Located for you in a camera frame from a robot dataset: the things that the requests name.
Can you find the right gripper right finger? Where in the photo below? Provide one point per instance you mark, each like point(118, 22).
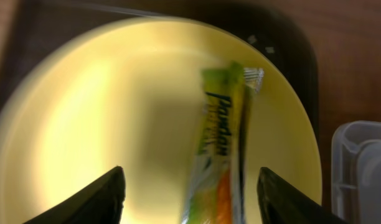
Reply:
point(282, 203)

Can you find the yellow plate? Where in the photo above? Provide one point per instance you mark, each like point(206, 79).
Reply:
point(129, 94)

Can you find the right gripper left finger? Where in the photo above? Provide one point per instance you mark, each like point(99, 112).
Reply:
point(99, 202)

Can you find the green snack wrapper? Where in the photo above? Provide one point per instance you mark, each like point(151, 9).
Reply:
point(215, 192)

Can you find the dark brown serving tray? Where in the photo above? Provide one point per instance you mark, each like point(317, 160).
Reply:
point(42, 26)

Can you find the clear plastic bin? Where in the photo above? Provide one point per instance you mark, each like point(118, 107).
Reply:
point(356, 172)

